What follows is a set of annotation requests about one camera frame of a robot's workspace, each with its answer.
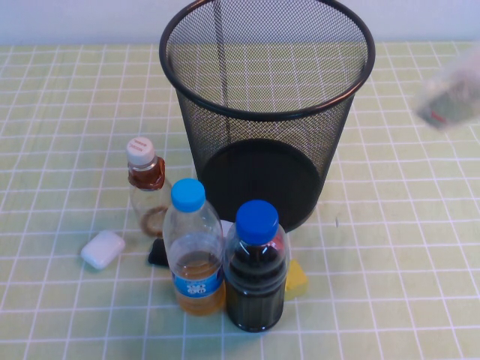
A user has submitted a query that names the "white-cap brown-label bottle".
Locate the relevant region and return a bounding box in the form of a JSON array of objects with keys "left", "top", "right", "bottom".
[{"left": 125, "top": 135, "right": 173, "bottom": 238}]

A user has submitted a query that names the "clear green-label bottle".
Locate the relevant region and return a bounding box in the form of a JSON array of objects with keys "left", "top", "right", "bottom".
[{"left": 412, "top": 43, "right": 480, "bottom": 131}]

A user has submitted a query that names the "black mesh wastebasket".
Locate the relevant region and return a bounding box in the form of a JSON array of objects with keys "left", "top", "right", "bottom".
[{"left": 158, "top": 0, "right": 377, "bottom": 233}]

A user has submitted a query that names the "light-blue-cap orange liquid bottle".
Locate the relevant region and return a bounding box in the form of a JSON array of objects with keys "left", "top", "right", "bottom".
[{"left": 162, "top": 178, "right": 227, "bottom": 317}]

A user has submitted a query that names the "small black object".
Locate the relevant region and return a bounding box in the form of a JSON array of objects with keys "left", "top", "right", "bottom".
[{"left": 147, "top": 238, "right": 170, "bottom": 268}]

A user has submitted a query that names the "blue-cap dark liquid bottle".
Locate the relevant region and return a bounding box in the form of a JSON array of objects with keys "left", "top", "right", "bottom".
[{"left": 223, "top": 199, "right": 290, "bottom": 333}]

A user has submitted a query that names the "yellow block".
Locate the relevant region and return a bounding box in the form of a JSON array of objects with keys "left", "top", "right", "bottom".
[{"left": 283, "top": 258, "right": 310, "bottom": 302}]

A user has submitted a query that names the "white earbud case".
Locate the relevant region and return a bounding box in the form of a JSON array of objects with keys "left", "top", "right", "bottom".
[{"left": 79, "top": 229, "right": 126, "bottom": 270}]

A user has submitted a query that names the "green checkered tablecloth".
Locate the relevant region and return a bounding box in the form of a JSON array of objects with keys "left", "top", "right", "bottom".
[{"left": 0, "top": 40, "right": 480, "bottom": 360}]

